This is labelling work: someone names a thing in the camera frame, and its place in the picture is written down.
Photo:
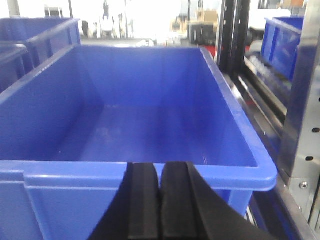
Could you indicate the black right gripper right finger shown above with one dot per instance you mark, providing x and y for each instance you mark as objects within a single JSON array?
[{"x": 191, "y": 210}]

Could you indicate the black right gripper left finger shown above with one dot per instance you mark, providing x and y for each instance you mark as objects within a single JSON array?
[{"x": 134, "y": 213}]

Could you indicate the large blue bin right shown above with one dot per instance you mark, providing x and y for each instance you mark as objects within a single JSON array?
[{"x": 70, "y": 127}]

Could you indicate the blue bin far right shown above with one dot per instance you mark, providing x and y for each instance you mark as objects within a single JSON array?
[{"x": 281, "y": 40}]

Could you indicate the blue bin far left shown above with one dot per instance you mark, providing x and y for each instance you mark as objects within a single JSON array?
[{"x": 25, "y": 43}]

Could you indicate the perforated steel shelf post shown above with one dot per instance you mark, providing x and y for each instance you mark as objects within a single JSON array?
[{"x": 299, "y": 156}]

